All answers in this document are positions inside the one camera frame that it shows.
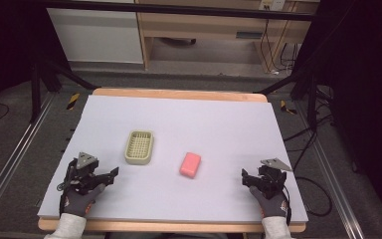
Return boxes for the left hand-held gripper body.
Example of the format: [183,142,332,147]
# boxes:
[66,151,111,196]

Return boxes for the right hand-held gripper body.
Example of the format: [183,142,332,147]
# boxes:
[254,157,293,200]

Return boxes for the person's right hand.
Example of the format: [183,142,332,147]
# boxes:
[249,185,290,220]

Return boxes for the person's left hand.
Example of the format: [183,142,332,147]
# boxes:
[59,182,107,219]

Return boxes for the beige soap dish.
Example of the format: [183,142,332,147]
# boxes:
[123,129,155,166]

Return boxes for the pink soap bar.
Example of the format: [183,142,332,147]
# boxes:
[178,151,203,179]

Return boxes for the white foam board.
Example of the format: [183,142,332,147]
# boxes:
[36,95,309,224]

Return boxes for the yellow black striped tape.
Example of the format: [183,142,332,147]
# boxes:
[280,100,298,117]
[66,92,81,112]

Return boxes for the black metal stand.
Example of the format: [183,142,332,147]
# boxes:
[29,59,97,124]
[253,66,320,131]

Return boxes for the wooden table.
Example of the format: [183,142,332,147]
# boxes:
[37,87,308,234]

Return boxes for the white cabinet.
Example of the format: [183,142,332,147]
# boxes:
[46,7,145,65]

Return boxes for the wooden desk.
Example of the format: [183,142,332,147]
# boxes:
[134,0,314,74]

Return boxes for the white power outlet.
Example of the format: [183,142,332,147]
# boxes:
[259,0,286,12]

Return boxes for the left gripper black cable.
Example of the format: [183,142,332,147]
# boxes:
[56,161,75,217]

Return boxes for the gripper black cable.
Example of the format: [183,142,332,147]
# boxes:
[56,161,75,217]
[282,185,293,227]

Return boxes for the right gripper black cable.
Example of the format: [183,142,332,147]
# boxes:
[282,185,293,227]

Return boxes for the black floor cable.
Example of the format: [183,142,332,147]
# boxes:
[283,114,334,218]

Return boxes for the metal floor rail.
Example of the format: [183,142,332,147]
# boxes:
[294,99,370,239]
[0,93,58,230]

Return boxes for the black desk cables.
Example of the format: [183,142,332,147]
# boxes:
[259,18,300,75]

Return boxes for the black metal frame bar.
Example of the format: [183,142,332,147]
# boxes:
[45,0,316,22]

